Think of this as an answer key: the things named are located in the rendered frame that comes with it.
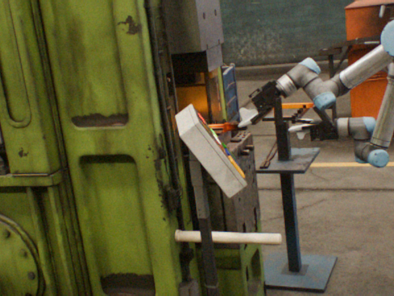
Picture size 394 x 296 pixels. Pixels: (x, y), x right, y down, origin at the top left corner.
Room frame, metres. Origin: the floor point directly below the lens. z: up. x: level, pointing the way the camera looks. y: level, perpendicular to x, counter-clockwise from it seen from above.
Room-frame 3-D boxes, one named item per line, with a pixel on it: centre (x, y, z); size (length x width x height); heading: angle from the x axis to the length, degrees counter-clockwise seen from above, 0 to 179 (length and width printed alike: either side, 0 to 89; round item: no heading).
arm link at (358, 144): (2.47, -0.70, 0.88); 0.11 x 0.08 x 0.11; 6
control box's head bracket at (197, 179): (2.15, -0.03, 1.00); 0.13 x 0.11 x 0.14; 158
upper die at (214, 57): (2.77, 0.06, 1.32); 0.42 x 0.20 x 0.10; 68
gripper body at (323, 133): (2.54, -0.55, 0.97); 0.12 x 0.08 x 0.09; 68
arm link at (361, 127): (2.48, -0.70, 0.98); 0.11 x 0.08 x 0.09; 68
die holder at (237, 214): (2.82, 0.05, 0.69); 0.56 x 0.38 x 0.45; 68
